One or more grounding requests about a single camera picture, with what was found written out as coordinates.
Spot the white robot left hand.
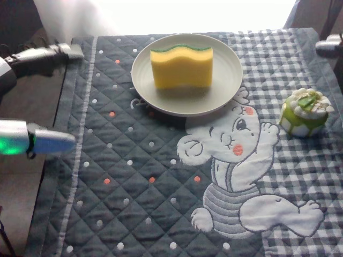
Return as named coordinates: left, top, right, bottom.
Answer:
left=0, top=42, right=84, bottom=158

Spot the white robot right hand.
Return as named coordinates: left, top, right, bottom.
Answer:
left=315, top=34, right=343, bottom=58

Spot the yellow and green sponge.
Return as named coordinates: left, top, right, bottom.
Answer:
left=150, top=44, right=214, bottom=89

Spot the green toy cupcake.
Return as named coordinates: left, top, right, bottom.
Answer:
left=279, top=87, right=335, bottom=138

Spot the round white plate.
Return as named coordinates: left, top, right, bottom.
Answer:
left=131, top=33, right=243, bottom=117

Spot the grey quilt with bear print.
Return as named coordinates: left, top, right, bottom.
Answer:
left=29, top=26, right=343, bottom=257

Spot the thin black cable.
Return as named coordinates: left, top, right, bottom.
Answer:
left=0, top=221, right=16, bottom=257

